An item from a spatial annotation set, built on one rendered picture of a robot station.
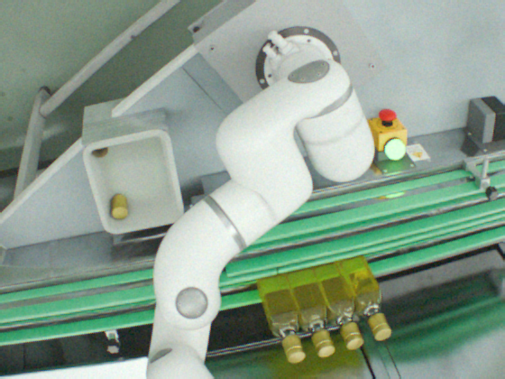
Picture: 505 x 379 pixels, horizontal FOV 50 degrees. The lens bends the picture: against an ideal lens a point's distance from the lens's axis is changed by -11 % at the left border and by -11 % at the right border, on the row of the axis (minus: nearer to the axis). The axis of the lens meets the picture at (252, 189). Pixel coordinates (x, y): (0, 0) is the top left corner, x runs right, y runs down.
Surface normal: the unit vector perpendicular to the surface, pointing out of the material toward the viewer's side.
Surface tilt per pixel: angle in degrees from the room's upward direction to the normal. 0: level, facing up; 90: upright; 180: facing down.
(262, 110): 81
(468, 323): 90
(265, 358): 89
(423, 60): 0
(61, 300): 90
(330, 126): 10
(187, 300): 42
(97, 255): 90
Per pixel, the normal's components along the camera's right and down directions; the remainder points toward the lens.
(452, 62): 0.21, 0.59
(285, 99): -0.29, -0.62
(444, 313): -0.09, -0.78
